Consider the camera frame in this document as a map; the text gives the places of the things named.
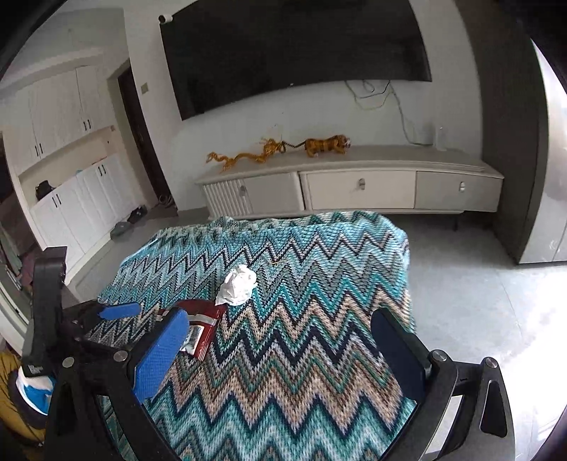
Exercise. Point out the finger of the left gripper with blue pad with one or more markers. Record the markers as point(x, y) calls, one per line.
point(113, 312)

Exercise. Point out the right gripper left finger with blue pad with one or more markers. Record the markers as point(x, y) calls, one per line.
point(76, 425)

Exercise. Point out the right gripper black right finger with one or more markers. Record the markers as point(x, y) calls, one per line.
point(483, 427)

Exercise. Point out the red snack wrapper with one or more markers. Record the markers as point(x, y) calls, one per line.
point(193, 332)

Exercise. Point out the white tissue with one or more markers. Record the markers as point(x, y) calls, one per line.
point(238, 286)

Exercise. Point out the teal zigzag knitted table cloth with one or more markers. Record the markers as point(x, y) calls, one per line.
point(294, 372)

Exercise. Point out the silver double-door refrigerator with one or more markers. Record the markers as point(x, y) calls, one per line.
point(523, 132)

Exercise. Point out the golden dragon figurine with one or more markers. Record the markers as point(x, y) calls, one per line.
point(270, 147)

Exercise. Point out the cream TV cabinet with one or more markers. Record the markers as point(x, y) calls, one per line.
point(387, 179)

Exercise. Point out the orange tiger figurine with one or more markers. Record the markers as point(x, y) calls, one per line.
point(313, 146)

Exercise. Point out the white router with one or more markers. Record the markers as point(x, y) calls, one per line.
point(440, 139)

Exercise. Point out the white wall cabinets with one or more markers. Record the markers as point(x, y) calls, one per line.
point(70, 163)

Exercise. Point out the large black wall television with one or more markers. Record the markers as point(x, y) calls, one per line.
point(220, 52)

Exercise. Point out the small white security camera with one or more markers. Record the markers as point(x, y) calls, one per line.
point(164, 19)

